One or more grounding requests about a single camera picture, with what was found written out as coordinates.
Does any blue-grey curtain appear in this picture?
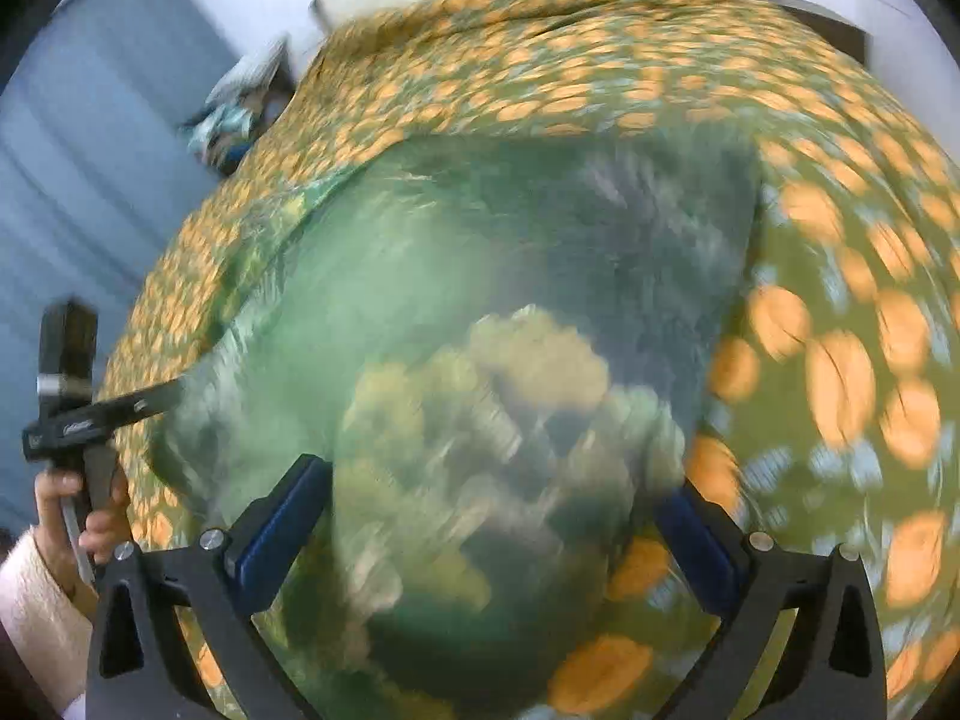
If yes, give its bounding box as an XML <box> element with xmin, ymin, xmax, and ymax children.
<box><xmin>0</xmin><ymin>0</ymin><xmax>252</xmax><ymax>533</ymax></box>

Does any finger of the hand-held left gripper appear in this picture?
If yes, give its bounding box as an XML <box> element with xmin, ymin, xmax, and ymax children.
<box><xmin>94</xmin><ymin>379</ymin><xmax>185</xmax><ymax>430</ymax></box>

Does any person's left hand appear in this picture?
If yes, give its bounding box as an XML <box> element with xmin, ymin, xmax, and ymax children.
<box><xmin>34</xmin><ymin>465</ymin><xmax>132</xmax><ymax>597</ymax></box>

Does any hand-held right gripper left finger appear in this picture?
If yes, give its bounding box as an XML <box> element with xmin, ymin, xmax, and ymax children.
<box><xmin>86</xmin><ymin>454</ymin><xmax>335</xmax><ymax>720</ymax></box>

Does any green landscape print jacket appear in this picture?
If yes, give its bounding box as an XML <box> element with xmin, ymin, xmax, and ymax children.
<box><xmin>146</xmin><ymin>124</ymin><xmax>762</xmax><ymax>720</ymax></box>

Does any pile of clothes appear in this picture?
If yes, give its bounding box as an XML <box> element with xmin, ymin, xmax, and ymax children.
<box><xmin>180</xmin><ymin>37</ymin><xmax>297</xmax><ymax>175</ymax></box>

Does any person's left forearm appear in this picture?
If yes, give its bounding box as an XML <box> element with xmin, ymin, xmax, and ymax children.
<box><xmin>0</xmin><ymin>529</ymin><xmax>100</xmax><ymax>720</ymax></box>

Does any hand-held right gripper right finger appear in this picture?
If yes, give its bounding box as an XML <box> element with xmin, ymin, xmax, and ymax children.
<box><xmin>652</xmin><ymin>480</ymin><xmax>890</xmax><ymax>720</ymax></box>

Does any green quilt with orange flowers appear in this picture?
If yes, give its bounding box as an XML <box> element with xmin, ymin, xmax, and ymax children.
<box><xmin>97</xmin><ymin>0</ymin><xmax>960</xmax><ymax>720</ymax></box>

